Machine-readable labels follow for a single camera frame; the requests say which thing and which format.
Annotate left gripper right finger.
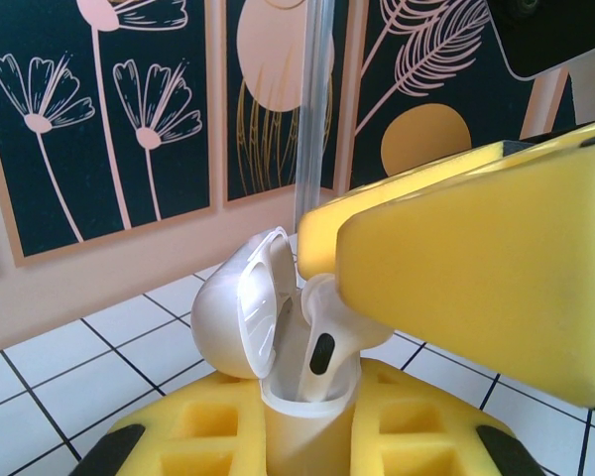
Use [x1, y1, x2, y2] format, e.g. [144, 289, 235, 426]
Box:
[349, 357, 544, 476]

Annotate wall panel with pink flowers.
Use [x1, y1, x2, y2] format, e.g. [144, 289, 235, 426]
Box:
[0, 0, 214, 270]

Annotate wall panel pink circle gold lines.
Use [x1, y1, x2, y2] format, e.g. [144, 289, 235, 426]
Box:
[222, 0, 339, 209]

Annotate white earbud charging case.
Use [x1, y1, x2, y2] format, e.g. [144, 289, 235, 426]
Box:
[190, 225, 363, 476]

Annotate wall panel feather orange oval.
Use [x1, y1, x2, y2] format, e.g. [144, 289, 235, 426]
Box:
[349, 0, 576, 192]

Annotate aluminium corner post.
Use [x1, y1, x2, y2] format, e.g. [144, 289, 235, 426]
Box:
[295, 0, 336, 234]

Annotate white wireless earbud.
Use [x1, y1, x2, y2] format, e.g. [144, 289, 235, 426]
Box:
[299, 275, 393, 403]

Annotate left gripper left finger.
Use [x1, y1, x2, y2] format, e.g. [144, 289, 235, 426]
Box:
[76, 364, 272, 476]

